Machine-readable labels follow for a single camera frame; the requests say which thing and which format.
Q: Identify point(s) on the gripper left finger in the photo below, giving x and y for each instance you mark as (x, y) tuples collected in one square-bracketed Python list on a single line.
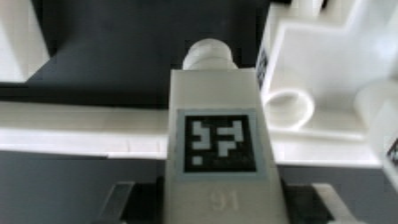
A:
[(133, 203)]

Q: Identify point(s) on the white chair seat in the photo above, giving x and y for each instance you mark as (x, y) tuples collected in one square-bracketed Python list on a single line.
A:
[(329, 53)]

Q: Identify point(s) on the white chair back frame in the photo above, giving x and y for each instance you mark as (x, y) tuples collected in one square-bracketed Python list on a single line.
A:
[(23, 51)]

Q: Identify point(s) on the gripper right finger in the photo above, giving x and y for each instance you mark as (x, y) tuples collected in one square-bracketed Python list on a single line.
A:
[(315, 205)]

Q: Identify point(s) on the white U-shaped obstacle fence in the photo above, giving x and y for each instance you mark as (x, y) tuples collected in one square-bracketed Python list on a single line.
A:
[(123, 133)]

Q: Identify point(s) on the white chair leg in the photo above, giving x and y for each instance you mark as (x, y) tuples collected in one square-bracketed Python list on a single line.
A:
[(375, 106), (222, 184)]

